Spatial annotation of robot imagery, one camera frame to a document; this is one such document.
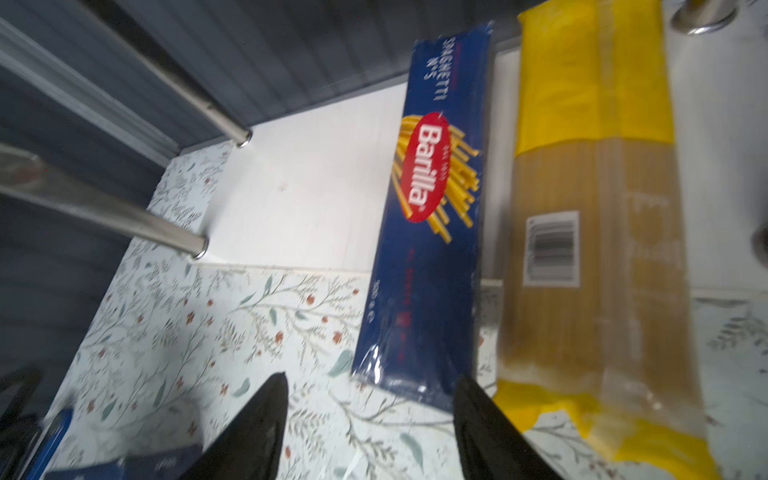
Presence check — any large blue Barilla pasta box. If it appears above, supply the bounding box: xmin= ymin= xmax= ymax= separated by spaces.
xmin=44 ymin=445 xmax=203 ymax=480

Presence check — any white two-tier shelf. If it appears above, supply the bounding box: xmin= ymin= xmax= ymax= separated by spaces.
xmin=0 ymin=0 xmax=768 ymax=295

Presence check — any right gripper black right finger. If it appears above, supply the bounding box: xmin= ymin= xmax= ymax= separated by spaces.
xmin=454 ymin=377 xmax=560 ymax=480

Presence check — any narrow blue Barilla spaghetti box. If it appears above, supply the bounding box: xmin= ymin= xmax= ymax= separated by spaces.
xmin=352 ymin=23 xmax=493 ymax=412

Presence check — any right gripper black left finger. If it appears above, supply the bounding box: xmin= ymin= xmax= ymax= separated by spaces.
xmin=181 ymin=373 xmax=289 ymax=479

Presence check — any yellow spaghetti bag back side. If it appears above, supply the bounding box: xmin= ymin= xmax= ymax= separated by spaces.
xmin=495 ymin=1 xmax=718 ymax=479

